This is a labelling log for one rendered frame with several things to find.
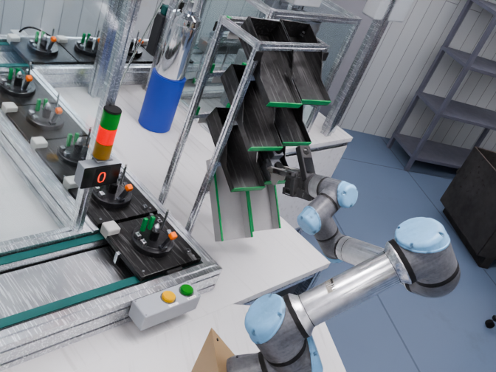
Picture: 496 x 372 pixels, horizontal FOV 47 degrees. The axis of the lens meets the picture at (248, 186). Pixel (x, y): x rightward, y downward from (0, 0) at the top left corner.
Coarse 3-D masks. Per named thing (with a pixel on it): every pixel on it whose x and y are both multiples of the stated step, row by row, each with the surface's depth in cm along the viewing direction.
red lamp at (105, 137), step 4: (100, 128) 158; (100, 132) 158; (104, 132) 158; (108, 132) 158; (112, 132) 159; (116, 132) 160; (100, 136) 159; (104, 136) 158; (108, 136) 159; (112, 136) 159; (100, 140) 159; (104, 140) 159; (108, 140) 160; (112, 140) 161; (104, 144) 160; (108, 144) 160; (112, 144) 162
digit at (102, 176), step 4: (100, 168) 164; (104, 168) 165; (108, 168) 166; (96, 172) 164; (100, 172) 165; (104, 172) 166; (108, 172) 167; (96, 176) 165; (100, 176) 166; (104, 176) 167; (96, 180) 166; (100, 180) 167; (104, 180) 168; (96, 184) 167; (100, 184) 168
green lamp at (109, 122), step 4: (104, 112) 156; (104, 116) 156; (108, 116) 155; (112, 116) 155; (116, 116) 156; (120, 116) 158; (100, 120) 158; (104, 120) 156; (108, 120) 156; (112, 120) 156; (116, 120) 157; (100, 124) 158; (104, 124) 157; (108, 124) 157; (112, 124) 157; (116, 124) 158; (104, 128) 158; (108, 128) 157; (112, 128) 158; (116, 128) 159
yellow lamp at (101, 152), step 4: (96, 140) 161; (96, 144) 161; (100, 144) 160; (96, 148) 161; (100, 148) 161; (104, 148) 161; (108, 148) 161; (92, 152) 163; (96, 152) 162; (100, 152) 161; (104, 152) 161; (108, 152) 162; (96, 156) 162; (100, 156) 162; (104, 156) 162; (108, 156) 164
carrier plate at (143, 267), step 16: (128, 224) 190; (160, 224) 196; (112, 240) 181; (128, 240) 184; (176, 240) 192; (128, 256) 178; (144, 256) 180; (176, 256) 186; (192, 256) 188; (144, 272) 174; (160, 272) 178
